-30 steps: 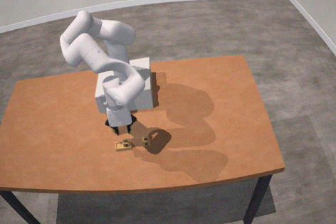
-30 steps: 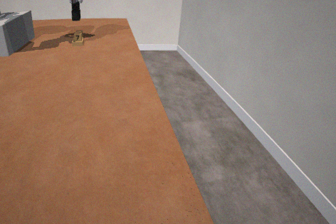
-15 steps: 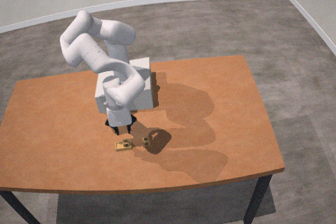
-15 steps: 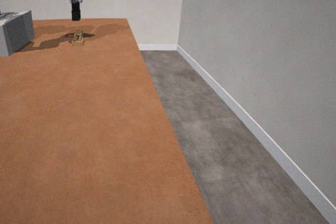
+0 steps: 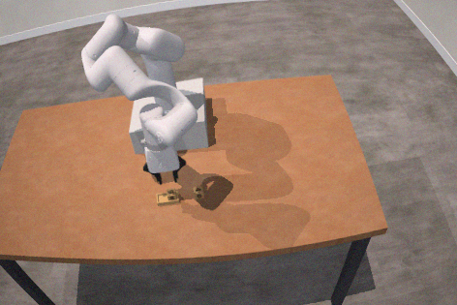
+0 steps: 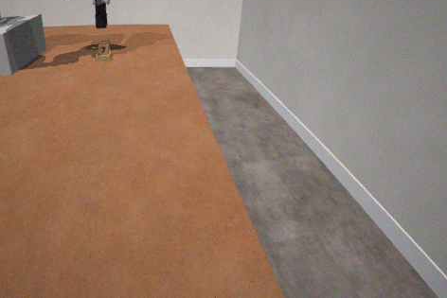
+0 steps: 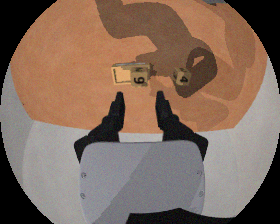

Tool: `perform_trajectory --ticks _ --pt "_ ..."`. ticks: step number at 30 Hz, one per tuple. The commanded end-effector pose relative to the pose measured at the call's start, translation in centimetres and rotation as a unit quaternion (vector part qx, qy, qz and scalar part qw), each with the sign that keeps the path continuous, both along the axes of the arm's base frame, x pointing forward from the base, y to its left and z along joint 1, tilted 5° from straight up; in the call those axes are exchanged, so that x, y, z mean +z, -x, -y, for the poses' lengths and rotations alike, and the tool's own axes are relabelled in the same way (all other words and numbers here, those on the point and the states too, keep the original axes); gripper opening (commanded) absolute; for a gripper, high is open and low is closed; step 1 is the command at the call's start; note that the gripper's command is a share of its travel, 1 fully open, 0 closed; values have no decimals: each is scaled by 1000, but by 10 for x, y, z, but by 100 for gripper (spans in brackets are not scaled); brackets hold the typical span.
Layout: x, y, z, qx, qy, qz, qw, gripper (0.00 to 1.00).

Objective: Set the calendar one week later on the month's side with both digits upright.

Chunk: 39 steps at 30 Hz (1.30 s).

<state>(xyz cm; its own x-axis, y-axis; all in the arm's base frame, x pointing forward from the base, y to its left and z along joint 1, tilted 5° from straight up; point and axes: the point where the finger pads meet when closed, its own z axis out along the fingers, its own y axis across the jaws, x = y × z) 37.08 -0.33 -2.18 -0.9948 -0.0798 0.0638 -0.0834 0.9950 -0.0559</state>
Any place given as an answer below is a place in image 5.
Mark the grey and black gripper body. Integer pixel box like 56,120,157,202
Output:
145,145,179,173

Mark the tan number cube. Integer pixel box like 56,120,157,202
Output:
193,186,204,199
167,188,177,200

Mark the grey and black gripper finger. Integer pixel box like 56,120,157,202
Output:
172,156,186,183
143,163,162,185

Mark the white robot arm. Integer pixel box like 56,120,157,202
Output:
81,15,198,151

